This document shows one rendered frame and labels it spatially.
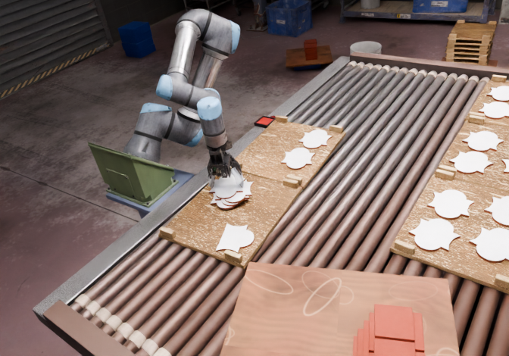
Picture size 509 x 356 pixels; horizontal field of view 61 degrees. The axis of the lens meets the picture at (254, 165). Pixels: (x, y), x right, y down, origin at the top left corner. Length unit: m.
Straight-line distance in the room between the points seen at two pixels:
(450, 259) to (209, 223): 0.76
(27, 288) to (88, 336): 1.78
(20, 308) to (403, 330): 2.45
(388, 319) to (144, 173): 1.12
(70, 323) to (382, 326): 0.87
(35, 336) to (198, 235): 1.51
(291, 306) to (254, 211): 0.50
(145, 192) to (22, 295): 1.50
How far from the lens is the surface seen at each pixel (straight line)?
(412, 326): 0.86
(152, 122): 1.77
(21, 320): 2.90
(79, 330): 1.34
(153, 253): 1.49
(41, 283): 3.04
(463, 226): 1.47
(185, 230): 1.50
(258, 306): 1.10
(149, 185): 1.73
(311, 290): 1.12
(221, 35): 1.73
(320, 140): 1.82
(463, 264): 1.36
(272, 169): 1.69
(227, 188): 1.56
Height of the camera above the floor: 1.91
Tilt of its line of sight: 34 degrees down
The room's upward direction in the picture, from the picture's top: 9 degrees counter-clockwise
